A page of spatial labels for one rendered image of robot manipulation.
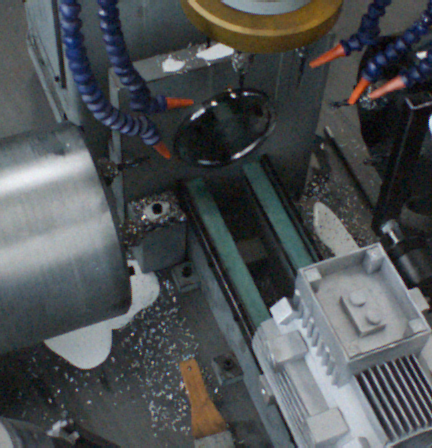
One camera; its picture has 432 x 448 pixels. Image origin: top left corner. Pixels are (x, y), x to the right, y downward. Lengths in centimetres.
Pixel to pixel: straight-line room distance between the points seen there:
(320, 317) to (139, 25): 49
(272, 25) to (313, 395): 40
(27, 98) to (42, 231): 62
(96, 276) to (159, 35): 39
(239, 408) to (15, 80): 70
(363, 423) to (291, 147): 53
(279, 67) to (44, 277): 43
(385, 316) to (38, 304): 38
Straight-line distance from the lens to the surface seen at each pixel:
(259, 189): 139
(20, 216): 107
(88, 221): 108
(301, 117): 139
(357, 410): 105
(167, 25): 132
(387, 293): 108
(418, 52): 126
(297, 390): 107
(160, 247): 139
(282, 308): 109
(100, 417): 134
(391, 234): 124
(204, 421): 132
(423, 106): 108
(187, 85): 123
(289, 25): 101
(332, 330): 101
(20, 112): 164
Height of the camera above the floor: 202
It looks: 55 degrees down
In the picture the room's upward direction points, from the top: 5 degrees clockwise
